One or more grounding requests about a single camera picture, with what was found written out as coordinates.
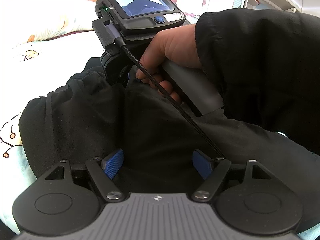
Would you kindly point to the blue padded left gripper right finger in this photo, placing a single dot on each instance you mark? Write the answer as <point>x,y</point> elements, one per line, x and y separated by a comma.
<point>202,163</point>

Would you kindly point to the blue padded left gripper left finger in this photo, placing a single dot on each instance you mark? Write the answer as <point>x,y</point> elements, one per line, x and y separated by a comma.
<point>112,163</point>

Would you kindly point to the black jacket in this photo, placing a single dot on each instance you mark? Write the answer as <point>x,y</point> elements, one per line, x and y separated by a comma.
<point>87,117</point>

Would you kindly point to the black sleeved right forearm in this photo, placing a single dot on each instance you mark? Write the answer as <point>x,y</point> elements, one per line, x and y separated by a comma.
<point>265,66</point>

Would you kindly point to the person's right hand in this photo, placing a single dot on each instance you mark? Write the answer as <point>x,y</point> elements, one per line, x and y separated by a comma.
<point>177,45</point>

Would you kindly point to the mint green bee quilt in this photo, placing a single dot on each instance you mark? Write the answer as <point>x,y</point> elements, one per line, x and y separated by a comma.
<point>43,43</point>

